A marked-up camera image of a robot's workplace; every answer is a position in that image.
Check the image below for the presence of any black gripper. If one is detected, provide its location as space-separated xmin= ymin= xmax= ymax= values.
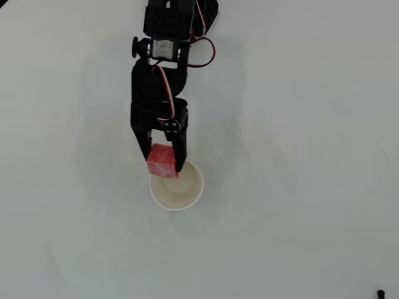
xmin=130 ymin=59 xmax=190 ymax=173

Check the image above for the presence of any red cube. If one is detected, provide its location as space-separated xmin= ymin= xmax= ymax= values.
xmin=147 ymin=143 xmax=180 ymax=179

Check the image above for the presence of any white paper cup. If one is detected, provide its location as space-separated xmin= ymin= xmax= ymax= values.
xmin=149 ymin=160 xmax=205 ymax=212

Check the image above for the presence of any red white black gripper cable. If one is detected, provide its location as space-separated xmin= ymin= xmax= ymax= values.
xmin=153 ymin=64 xmax=177 ymax=123

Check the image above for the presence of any red black looped wrist cable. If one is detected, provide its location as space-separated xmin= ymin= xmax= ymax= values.
xmin=186 ymin=37 xmax=217 ymax=69

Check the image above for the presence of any red white black arm cable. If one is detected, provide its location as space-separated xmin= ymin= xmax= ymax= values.
xmin=192 ymin=0 xmax=209 ymax=36

